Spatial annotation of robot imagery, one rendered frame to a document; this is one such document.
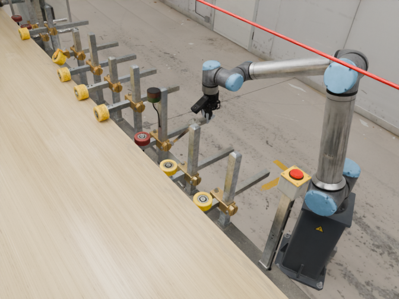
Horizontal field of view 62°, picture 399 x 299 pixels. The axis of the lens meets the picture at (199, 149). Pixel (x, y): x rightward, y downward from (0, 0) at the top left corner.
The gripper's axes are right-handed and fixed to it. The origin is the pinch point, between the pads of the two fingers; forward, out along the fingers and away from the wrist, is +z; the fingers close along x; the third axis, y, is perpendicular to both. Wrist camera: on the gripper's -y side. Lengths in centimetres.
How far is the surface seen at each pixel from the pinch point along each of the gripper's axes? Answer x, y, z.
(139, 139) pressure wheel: -2.0, -44.0, -10.0
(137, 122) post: 18.8, -33.8, -3.3
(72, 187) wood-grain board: -15, -83, -11
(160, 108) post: -5.6, -32.9, -25.5
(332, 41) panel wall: 68, 235, 33
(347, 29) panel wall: 56, 235, 16
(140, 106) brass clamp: 16.0, -32.4, -15.0
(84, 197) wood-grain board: -22, -81, -11
